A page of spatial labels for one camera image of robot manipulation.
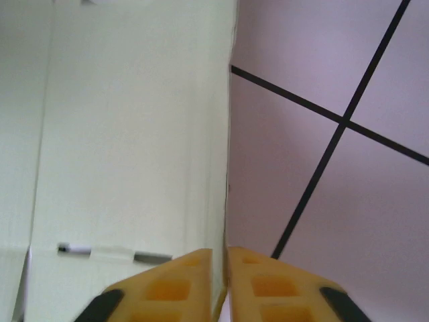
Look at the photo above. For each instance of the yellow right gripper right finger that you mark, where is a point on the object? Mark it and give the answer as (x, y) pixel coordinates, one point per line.
(275, 288)

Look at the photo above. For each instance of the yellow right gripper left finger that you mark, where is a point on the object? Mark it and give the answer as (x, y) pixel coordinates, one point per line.
(167, 292)

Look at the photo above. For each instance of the pale green paper box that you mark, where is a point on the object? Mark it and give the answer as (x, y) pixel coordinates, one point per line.
(127, 134)

